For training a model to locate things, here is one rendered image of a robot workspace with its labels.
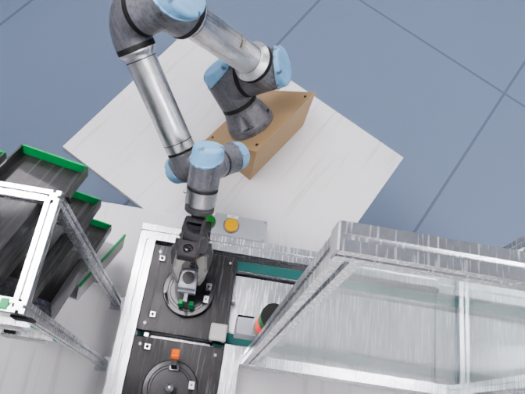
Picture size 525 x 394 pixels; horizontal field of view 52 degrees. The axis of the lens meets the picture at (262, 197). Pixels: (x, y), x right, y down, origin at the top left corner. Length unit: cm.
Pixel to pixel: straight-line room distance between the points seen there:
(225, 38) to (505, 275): 99
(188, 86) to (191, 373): 97
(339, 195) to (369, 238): 128
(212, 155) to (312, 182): 64
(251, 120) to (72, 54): 166
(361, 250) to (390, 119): 257
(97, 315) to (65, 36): 192
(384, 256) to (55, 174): 70
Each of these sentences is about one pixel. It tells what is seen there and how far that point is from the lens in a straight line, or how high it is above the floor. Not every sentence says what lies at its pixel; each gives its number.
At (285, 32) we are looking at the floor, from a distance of 324.
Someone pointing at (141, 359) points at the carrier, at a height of 97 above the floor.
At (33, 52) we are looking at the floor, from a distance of 318.
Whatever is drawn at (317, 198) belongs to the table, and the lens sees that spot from 178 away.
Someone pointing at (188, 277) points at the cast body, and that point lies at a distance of 136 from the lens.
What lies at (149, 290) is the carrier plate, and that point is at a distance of 153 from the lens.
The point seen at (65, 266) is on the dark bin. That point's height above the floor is 125.
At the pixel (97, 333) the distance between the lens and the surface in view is 164.
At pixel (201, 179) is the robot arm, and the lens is 123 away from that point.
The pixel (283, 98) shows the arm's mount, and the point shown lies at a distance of 178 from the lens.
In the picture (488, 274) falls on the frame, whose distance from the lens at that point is 55.
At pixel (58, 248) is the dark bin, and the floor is 147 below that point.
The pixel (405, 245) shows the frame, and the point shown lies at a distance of 53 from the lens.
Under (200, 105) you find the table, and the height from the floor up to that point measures 86.
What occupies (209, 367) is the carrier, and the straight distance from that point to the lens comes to 149.
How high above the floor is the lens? 245
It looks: 66 degrees down
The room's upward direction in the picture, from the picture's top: 18 degrees clockwise
